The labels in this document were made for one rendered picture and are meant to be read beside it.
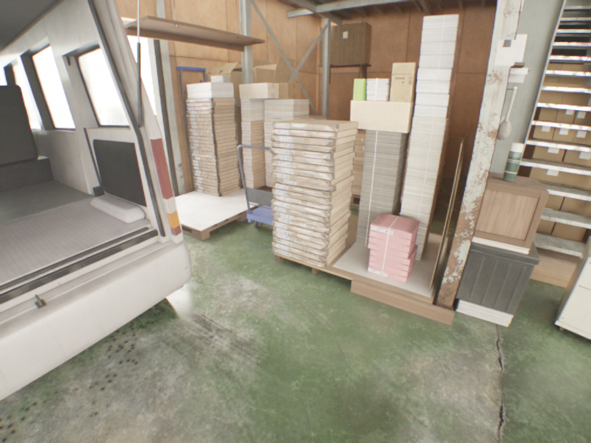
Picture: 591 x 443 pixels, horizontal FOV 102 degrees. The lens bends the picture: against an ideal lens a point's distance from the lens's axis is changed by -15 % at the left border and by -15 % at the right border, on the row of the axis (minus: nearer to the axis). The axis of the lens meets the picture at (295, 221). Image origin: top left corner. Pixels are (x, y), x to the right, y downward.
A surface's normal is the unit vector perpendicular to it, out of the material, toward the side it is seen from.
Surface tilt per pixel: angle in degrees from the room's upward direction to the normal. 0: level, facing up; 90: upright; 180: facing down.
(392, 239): 90
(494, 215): 90
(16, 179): 90
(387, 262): 90
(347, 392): 0
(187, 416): 0
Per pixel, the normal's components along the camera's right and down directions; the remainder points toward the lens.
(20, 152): 0.84, 0.27
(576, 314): -0.75, 0.26
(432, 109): -0.55, 0.33
